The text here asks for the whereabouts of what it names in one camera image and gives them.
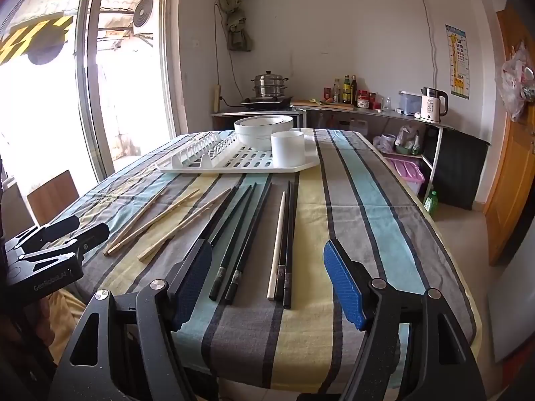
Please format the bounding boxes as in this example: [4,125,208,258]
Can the white chopstick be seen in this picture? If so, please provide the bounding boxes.
[266,191,287,301]

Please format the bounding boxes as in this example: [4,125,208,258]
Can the green bottle on floor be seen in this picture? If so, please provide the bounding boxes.
[423,190,438,216]

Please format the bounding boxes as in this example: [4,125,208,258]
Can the white ceramic bowl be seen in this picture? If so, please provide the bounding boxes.
[234,115,294,151]

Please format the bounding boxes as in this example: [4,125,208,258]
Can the white dish drying rack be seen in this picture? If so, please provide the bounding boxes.
[156,131,319,174]

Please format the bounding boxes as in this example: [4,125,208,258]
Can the green label sauce bottle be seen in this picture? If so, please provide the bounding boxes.
[342,75,352,104]

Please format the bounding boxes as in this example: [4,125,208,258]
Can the wooden cutting board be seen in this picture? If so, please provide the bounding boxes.
[290,101,355,111]

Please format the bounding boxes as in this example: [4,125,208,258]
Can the hanging green cloth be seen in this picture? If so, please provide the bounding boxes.
[219,0,253,52]

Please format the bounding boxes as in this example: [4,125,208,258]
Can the wooden chopstick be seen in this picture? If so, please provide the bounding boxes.
[137,188,233,262]
[103,189,199,257]
[103,187,165,257]

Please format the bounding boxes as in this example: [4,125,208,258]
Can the plastic bags on door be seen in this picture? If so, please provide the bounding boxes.
[497,41,534,122]

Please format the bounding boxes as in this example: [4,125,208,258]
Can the clear plastic container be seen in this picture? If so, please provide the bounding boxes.
[399,91,422,116]

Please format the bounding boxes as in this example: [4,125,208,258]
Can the wooden door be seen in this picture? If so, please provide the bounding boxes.
[483,3,534,266]

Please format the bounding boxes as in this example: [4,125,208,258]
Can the white utensil holder cup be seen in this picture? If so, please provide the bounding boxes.
[270,130,306,168]

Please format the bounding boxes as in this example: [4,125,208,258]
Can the giraffe height chart poster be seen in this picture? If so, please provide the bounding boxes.
[445,24,470,100]

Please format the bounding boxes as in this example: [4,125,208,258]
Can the induction cooktop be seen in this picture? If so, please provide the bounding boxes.
[241,97,291,111]

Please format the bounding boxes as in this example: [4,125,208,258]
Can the metal kitchen shelf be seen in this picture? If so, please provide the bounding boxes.
[209,106,454,206]

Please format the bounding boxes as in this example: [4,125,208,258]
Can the pink lidded storage box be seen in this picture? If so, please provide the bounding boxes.
[385,155,425,195]

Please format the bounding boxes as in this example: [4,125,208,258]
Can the white power strip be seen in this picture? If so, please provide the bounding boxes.
[213,83,221,113]

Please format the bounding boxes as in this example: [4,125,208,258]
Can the dark sauce bottle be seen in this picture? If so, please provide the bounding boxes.
[350,75,358,107]

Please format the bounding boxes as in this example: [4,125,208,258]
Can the black chopstick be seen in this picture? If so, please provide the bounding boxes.
[283,183,297,309]
[275,181,291,303]
[223,180,271,305]
[182,185,238,263]
[209,184,256,301]

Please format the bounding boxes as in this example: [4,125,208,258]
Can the stainless steel steamer pot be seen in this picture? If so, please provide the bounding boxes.
[251,71,288,99]

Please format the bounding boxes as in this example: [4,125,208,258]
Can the striped tablecloth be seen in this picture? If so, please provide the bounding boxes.
[52,129,482,393]

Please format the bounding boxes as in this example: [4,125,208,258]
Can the white electric kettle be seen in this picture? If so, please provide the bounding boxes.
[420,87,449,123]

